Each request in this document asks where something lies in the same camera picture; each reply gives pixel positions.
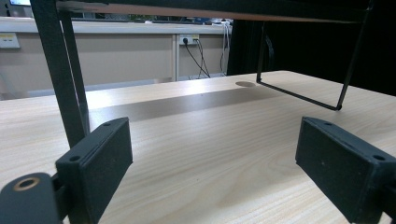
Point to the computer monitor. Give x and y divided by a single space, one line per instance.
20 2

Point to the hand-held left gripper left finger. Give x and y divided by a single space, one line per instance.
96 161

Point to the white counter ledge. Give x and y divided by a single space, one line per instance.
124 27

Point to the black metal shelf rack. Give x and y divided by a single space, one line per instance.
59 77

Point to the black curtain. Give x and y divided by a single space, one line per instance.
311 49

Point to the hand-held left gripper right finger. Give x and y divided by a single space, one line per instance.
342 174

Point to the white wall socket with plug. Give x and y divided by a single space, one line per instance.
190 38

